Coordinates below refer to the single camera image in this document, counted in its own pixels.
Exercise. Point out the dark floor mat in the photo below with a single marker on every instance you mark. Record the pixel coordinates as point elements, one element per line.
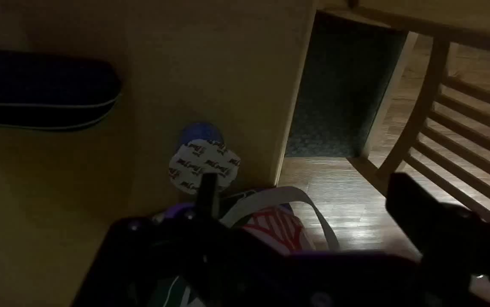
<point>340,85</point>

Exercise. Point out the white patterned pack blue cap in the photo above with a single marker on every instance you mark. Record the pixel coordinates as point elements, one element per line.
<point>202,158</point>

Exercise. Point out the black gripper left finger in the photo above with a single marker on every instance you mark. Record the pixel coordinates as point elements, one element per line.
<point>152,256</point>

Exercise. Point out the wooden slat-back chair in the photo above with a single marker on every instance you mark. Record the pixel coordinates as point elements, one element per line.
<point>425,102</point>

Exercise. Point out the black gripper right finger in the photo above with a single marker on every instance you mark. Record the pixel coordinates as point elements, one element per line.
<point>459,249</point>

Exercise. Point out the dark blue bag white piping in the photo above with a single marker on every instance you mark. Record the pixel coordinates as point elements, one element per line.
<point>39,85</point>

